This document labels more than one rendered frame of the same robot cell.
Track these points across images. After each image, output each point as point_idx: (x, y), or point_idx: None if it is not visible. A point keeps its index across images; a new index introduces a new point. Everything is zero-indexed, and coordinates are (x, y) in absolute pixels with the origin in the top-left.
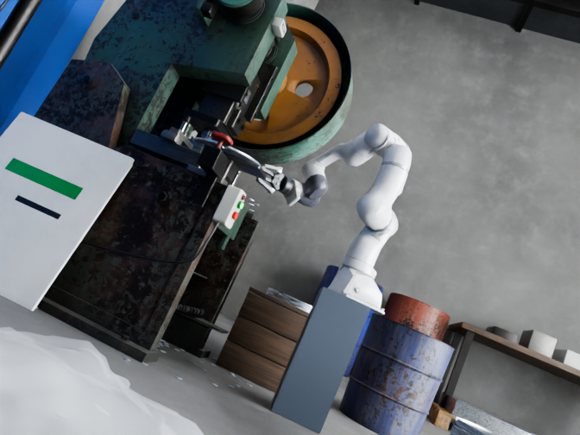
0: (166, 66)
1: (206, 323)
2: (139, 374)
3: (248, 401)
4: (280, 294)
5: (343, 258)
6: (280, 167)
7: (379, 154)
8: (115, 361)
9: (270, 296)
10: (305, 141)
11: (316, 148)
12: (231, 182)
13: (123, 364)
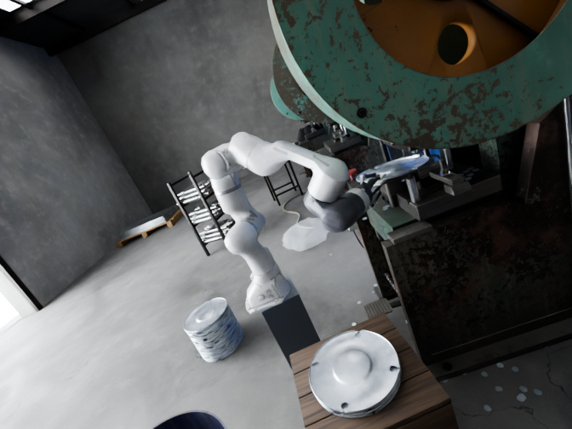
0: None
1: (376, 302)
2: (359, 283)
3: (333, 333)
4: (357, 331)
5: (277, 263)
6: (359, 174)
7: (239, 169)
8: (371, 279)
9: (361, 323)
10: (344, 126)
11: (340, 117)
12: (388, 197)
13: (368, 281)
